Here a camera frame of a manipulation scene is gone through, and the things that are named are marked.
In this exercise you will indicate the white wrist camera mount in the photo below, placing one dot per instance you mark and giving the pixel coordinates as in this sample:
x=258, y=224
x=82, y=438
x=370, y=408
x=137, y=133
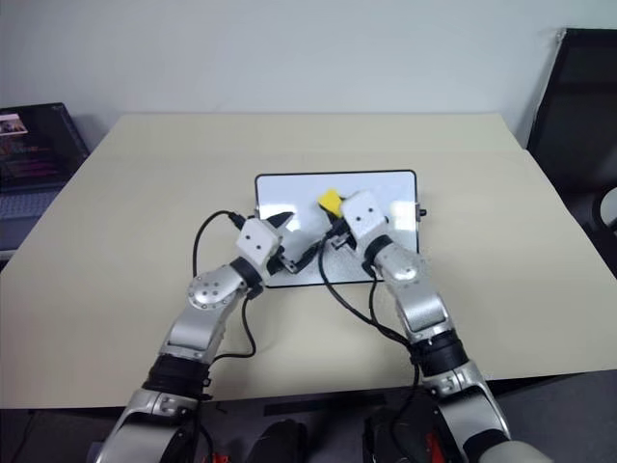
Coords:
x=258, y=241
x=364, y=212

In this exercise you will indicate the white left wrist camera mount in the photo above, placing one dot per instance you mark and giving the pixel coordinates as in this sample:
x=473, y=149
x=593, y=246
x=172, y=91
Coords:
x=258, y=241

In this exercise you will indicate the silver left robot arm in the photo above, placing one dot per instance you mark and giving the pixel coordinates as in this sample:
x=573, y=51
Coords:
x=205, y=301

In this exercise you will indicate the black and red rounded shape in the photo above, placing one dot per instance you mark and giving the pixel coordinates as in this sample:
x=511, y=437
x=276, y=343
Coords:
x=410, y=434

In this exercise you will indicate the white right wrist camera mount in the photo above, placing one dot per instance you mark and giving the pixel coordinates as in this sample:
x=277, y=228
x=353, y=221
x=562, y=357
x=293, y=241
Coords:
x=364, y=212

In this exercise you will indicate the yellow whiteboard eraser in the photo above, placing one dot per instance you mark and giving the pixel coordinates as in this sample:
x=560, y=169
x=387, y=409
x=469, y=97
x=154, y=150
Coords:
x=330, y=199

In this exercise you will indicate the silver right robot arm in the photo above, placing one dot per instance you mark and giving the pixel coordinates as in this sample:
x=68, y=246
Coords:
x=419, y=299

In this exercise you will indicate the open laptop with dark screen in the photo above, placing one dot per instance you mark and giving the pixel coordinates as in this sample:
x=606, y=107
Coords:
x=36, y=144

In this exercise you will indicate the black office chair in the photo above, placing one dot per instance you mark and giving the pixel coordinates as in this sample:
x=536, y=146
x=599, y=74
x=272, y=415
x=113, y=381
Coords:
x=573, y=120

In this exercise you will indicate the white rectangular whiteboard black frame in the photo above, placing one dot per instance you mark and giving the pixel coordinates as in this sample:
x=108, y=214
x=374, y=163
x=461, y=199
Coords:
x=289, y=190

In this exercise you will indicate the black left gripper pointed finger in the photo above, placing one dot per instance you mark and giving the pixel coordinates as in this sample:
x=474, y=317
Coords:
x=280, y=222
x=307, y=256

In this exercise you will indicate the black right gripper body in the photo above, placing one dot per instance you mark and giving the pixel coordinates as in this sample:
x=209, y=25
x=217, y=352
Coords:
x=341, y=236

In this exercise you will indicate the black rounded shape under table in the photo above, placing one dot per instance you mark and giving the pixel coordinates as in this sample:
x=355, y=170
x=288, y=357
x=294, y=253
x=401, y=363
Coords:
x=279, y=441

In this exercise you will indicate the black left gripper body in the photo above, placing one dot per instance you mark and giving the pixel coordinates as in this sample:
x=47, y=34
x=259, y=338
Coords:
x=282, y=260

